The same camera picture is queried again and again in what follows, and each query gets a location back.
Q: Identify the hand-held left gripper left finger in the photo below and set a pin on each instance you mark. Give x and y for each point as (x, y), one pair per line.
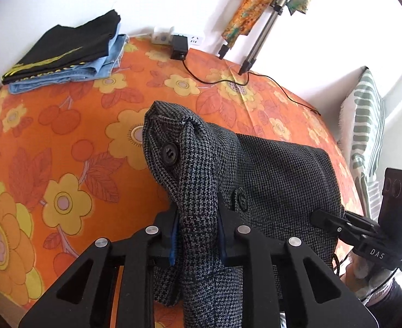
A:
(172, 246)

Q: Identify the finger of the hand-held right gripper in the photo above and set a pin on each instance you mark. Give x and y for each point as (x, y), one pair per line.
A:
(331, 225)
(361, 220)

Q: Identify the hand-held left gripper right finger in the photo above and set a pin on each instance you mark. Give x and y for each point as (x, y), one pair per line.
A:
(222, 242)

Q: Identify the grey houndstooth short pants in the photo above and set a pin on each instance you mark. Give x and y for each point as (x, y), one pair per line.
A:
(276, 177)

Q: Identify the green striped pillow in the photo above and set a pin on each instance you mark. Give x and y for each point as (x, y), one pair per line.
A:
(366, 119)

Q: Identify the orange floral bed sheet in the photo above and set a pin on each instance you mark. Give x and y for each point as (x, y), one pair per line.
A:
(67, 136)

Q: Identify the folded light blue denim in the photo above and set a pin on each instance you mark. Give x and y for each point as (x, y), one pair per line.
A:
(95, 71)

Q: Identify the black power adapter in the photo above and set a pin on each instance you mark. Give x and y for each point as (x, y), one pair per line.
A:
(179, 46)

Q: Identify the white power strip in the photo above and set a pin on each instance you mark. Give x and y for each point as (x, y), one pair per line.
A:
(161, 36)

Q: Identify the silver tripod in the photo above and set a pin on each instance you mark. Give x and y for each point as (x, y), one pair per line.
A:
(267, 24)

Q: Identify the folded black garment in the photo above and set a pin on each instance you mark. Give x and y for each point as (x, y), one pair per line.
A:
(71, 46)

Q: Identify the orange patterned scarf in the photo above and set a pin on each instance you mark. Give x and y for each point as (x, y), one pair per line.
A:
(252, 10)

